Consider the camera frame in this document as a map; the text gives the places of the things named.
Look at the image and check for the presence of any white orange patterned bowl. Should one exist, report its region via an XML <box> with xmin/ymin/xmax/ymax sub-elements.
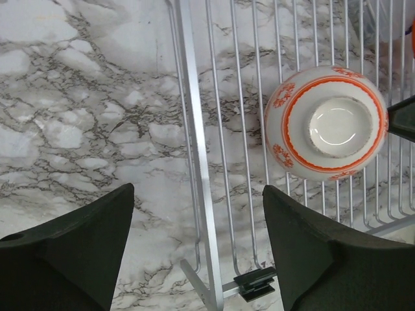
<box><xmin>264</xmin><ymin>65</ymin><xmax>388</xmax><ymax>181</ymax></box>

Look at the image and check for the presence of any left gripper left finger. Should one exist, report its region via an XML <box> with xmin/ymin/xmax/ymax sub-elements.
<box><xmin>1</xmin><ymin>183</ymin><xmax>134</xmax><ymax>310</ymax></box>

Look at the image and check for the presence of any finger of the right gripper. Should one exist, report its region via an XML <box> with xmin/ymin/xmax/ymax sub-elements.
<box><xmin>387</xmin><ymin>95</ymin><xmax>415</xmax><ymax>143</ymax></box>

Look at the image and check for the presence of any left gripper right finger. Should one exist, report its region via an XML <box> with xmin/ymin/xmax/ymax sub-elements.
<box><xmin>263</xmin><ymin>185</ymin><xmax>414</xmax><ymax>310</ymax></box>

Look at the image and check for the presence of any silver wire dish rack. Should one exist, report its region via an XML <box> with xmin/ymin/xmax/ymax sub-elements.
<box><xmin>167</xmin><ymin>1</ymin><xmax>414</xmax><ymax>310</ymax></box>

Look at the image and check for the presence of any clear plastic container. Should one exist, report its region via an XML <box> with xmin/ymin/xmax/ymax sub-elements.
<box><xmin>363</xmin><ymin>0</ymin><xmax>414</xmax><ymax>46</ymax></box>

